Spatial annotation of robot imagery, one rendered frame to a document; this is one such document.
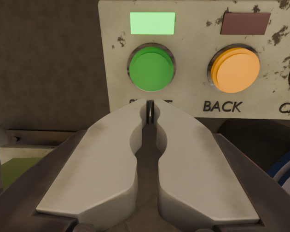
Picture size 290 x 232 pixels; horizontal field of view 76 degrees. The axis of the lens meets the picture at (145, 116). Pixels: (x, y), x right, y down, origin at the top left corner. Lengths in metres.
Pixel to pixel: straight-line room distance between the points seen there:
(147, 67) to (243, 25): 0.08
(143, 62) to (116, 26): 0.04
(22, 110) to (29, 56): 0.23
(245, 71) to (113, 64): 0.12
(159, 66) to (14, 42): 0.85
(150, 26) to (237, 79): 0.09
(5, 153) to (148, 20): 0.83
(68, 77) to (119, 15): 0.70
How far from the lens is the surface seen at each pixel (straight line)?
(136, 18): 0.17
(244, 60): 0.18
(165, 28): 0.17
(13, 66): 0.97
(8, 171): 0.79
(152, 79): 0.17
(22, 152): 0.88
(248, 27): 0.19
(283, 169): 0.49
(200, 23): 0.18
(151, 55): 0.17
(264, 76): 0.21
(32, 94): 0.94
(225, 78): 0.18
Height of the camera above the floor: 0.78
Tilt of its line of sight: 78 degrees down
